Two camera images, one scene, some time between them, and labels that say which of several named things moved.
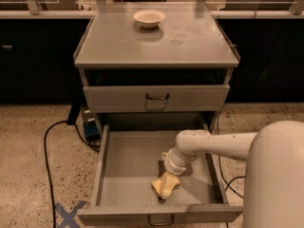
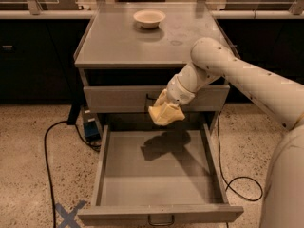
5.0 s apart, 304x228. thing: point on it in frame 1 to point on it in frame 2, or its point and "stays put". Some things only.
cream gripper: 173,167 to 178,92
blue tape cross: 68,217 stays put
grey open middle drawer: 131,159 stays put
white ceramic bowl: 149,18 stays put
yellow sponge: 164,184 to 156,113
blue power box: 91,125 stays put
